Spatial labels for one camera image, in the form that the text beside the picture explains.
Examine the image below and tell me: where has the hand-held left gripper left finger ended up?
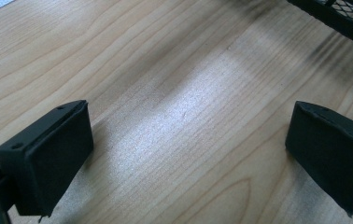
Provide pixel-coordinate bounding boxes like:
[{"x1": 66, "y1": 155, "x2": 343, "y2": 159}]
[{"x1": 0, "y1": 99, "x2": 94, "y2": 218}]

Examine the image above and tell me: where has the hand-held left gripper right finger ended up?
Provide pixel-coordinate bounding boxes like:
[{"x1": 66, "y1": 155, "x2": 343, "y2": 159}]
[{"x1": 285, "y1": 100, "x2": 353, "y2": 217}]

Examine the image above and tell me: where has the black metal mesh basket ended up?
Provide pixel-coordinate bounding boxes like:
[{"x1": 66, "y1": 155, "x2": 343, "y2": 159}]
[{"x1": 286, "y1": 0, "x2": 353, "y2": 54}]

